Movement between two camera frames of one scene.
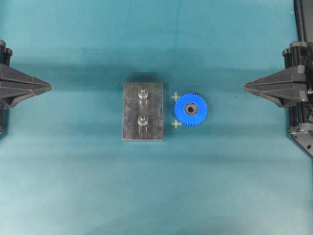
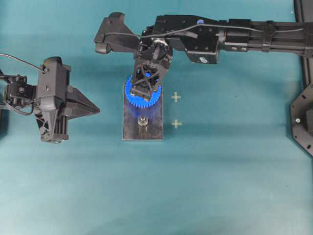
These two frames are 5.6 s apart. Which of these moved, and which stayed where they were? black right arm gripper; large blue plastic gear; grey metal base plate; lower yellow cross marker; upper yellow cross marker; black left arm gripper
Moved: large blue plastic gear; black left arm gripper; black right arm gripper
Stayed: lower yellow cross marker; grey metal base plate; upper yellow cross marker
